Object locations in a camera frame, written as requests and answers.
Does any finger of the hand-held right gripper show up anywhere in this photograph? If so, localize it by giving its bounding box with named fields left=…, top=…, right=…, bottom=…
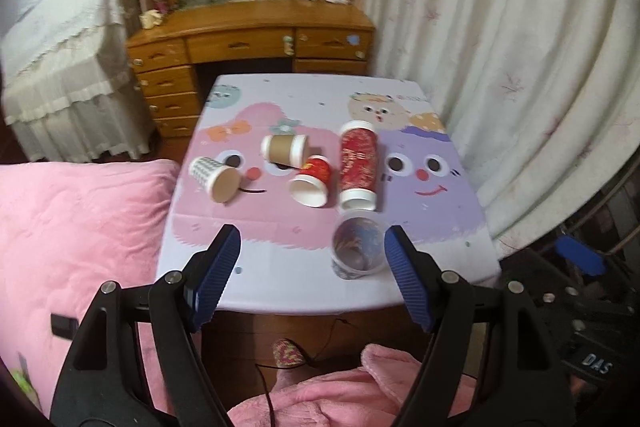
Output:
left=555, top=234, right=608, bottom=279

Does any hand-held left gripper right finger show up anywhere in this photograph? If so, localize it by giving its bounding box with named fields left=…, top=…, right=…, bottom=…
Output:
left=382, top=224, right=567, bottom=427

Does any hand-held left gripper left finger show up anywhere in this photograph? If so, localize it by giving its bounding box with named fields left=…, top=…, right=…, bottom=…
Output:
left=49, top=223, right=242, bottom=427

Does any blue patterned paper cup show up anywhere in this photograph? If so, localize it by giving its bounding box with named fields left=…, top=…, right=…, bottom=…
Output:
left=331, top=215, right=389, bottom=281

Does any white checked paper cup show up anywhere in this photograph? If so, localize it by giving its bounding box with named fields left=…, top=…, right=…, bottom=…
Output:
left=188, top=156, right=243, bottom=204

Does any tall red patterned cup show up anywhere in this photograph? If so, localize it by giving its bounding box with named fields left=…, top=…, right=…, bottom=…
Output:
left=338, top=120, right=378, bottom=212

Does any small red paper cup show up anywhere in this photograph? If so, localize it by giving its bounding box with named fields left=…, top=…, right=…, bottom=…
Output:
left=288, top=155, right=332, bottom=208

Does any brown paper cup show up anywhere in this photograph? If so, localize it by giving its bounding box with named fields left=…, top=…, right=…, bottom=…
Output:
left=260, top=134, right=309, bottom=168

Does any patterned slipper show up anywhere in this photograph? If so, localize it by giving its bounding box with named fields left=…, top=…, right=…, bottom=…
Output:
left=272, top=338, right=306, bottom=369

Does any cartoon printed tablecloth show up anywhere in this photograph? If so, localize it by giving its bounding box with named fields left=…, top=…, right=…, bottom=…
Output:
left=156, top=74, right=501, bottom=315

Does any pink fleece robe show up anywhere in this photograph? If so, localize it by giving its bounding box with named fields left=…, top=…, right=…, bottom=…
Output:
left=229, top=343, right=483, bottom=427

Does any pink fleece blanket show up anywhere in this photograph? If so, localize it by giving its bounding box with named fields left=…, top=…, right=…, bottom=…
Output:
left=0, top=159, right=182, bottom=419

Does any white patterned curtain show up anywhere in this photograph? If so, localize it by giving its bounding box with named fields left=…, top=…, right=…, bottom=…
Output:
left=359, top=0, right=640, bottom=250

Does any wooden desk with drawers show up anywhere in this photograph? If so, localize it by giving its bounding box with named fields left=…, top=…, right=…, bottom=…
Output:
left=125, top=1, right=377, bottom=138

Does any white lace bed cover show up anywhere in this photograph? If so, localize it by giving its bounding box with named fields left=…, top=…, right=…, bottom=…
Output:
left=0, top=0, right=153, bottom=164

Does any black cable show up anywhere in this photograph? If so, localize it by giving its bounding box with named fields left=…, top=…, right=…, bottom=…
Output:
left=254, top=316, right=353, bottom=427

